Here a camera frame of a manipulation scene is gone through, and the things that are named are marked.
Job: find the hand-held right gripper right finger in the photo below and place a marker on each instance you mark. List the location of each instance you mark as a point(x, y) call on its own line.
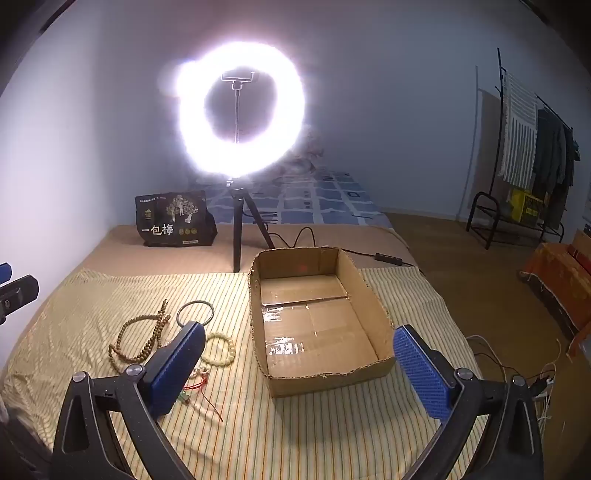
point(422, 369)

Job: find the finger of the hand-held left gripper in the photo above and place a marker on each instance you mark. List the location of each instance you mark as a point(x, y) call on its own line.
point(4, 271)
point(21, 290)

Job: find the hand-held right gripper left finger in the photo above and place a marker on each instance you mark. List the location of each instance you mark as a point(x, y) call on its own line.
point(184, 364)

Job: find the thin dark bangle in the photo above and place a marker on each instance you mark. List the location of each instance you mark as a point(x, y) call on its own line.
point(196, 302)

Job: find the cardboard box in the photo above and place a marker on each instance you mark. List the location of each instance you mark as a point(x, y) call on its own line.
point(314, 323)

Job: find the yellow striped cloth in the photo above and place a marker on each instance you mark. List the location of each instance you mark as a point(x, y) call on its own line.
point(92, 314)

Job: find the tan bed sheet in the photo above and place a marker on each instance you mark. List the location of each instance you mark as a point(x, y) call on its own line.
point(120, 249)

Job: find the black tripod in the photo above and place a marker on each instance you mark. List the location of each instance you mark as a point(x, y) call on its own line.
point(237, 230)

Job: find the black printed snack bag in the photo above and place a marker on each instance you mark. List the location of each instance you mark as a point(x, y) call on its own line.
point(175, 217)

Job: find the orange cloth covered box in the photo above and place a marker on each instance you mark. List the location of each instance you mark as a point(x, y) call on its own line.
point(554, 272)

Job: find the yellow box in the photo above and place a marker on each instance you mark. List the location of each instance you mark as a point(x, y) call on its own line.
point(526, 205)

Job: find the blue patterned blanket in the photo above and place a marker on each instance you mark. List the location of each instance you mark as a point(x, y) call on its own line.
point(323, 198)

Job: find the brown box with red band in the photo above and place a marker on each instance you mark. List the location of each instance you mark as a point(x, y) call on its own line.
point(582, 242)

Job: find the grey bundled blanket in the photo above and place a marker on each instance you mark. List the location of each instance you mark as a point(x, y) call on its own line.
point(309, 157)

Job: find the dark green hanging jacket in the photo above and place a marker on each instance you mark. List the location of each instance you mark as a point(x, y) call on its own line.
point(551, 152)

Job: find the white striped towel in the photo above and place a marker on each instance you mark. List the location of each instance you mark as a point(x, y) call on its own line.
point(517, 134)

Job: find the dark grey hanging garment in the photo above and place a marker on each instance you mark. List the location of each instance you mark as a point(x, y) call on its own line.
point(572, 147)

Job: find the black clothes rack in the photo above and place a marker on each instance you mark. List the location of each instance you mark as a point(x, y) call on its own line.
point(500, 92)

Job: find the phone holder clamp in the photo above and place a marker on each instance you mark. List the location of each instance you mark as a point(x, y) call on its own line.
point(238, 76)

